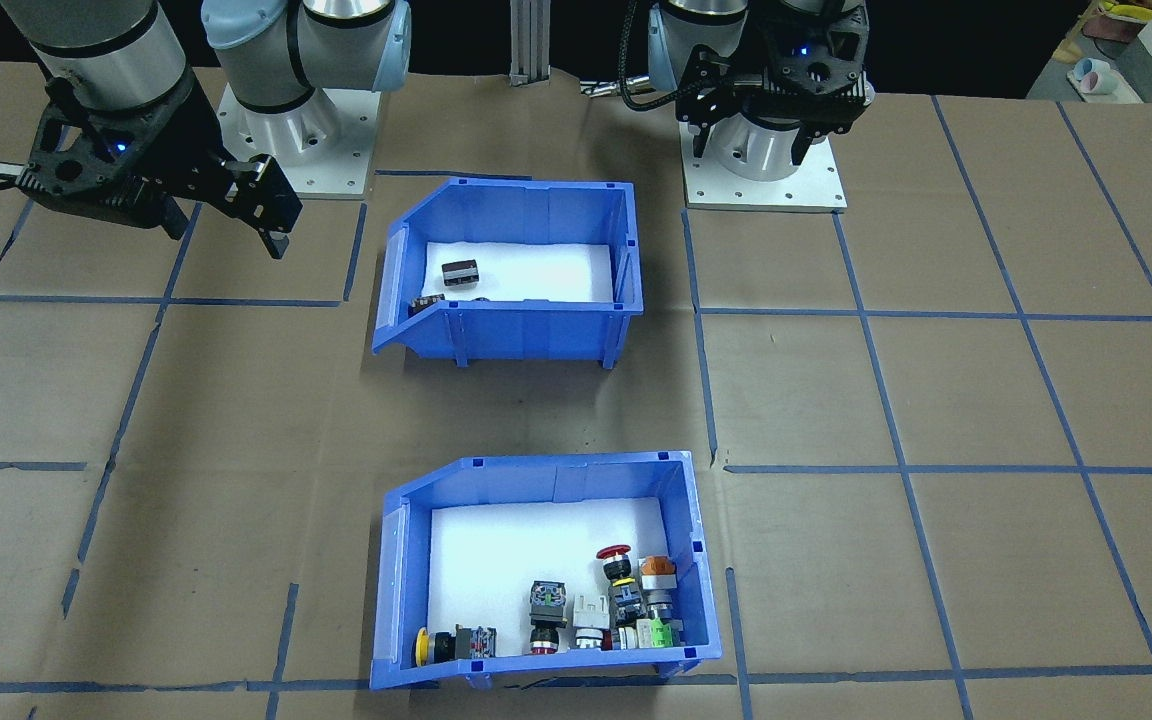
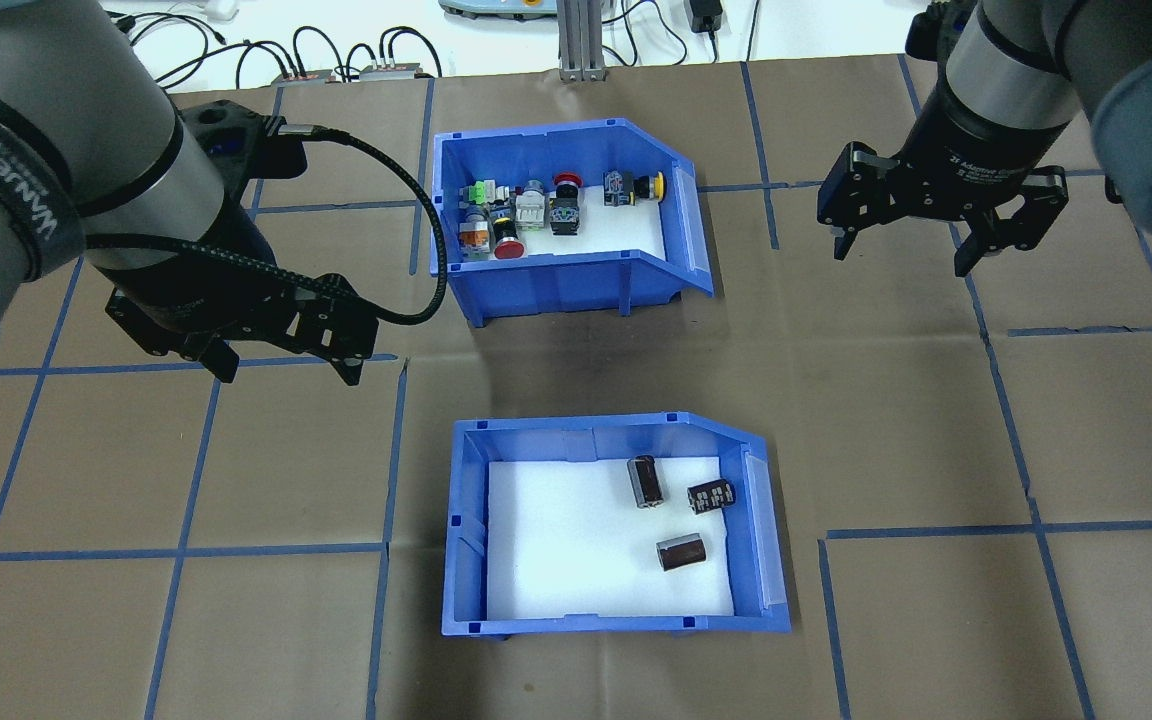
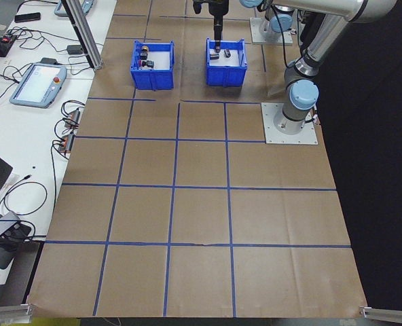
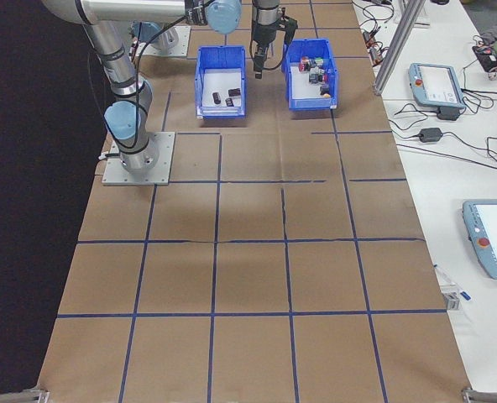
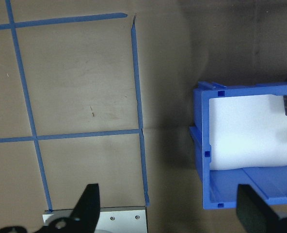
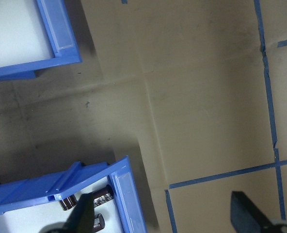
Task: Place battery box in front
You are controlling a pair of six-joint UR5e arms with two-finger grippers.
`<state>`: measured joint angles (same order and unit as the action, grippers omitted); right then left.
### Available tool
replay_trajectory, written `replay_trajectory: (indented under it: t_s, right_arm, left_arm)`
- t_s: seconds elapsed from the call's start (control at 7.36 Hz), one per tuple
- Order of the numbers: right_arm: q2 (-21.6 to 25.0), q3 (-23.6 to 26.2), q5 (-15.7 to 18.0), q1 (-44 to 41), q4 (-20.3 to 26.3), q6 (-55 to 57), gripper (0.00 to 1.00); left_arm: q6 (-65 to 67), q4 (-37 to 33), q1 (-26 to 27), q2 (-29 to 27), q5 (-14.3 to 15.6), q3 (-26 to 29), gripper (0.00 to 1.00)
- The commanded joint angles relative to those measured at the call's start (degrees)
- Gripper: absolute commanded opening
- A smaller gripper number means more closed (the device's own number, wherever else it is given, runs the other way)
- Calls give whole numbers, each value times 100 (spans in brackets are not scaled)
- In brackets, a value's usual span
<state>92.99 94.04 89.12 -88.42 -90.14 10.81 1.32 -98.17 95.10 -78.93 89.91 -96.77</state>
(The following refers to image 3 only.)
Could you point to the black power adapter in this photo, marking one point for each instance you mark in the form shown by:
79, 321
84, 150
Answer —
75, 50

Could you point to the black electronics box red buttons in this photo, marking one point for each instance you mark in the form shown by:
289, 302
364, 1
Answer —
2, 45

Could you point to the short dark cylinder battery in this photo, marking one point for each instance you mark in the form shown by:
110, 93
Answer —
227, 53

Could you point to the grey teach pendant with screen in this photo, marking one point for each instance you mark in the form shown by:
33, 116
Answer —
38, 85

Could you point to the grey docking hub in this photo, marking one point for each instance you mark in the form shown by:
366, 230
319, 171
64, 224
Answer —
2, 224

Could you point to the black smartphone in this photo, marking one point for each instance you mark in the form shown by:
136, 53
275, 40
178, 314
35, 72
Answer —
28, 17

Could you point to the long dark cylinder battery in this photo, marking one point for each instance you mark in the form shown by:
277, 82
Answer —
215, 55

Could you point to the blue bin holding push buttons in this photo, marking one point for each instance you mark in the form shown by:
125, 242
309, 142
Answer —
153, 79

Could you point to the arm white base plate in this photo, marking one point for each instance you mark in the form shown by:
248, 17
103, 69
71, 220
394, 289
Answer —
272, 136
255, 34

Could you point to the black cloth frame cover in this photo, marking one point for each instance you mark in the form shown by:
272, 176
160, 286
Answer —
374, 153

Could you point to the aluminium profile post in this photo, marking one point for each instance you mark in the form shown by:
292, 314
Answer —
91, 44

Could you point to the blue bin holding batteries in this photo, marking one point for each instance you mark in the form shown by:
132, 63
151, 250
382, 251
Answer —
226, 76

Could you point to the aluminium profile bar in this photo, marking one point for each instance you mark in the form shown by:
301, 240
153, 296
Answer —
387, 315
7, 314

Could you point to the red black push button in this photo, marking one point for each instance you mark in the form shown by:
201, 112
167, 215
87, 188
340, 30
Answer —
149, 64

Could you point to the yellow mushroom push button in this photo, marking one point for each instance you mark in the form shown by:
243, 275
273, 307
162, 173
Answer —
144, 50

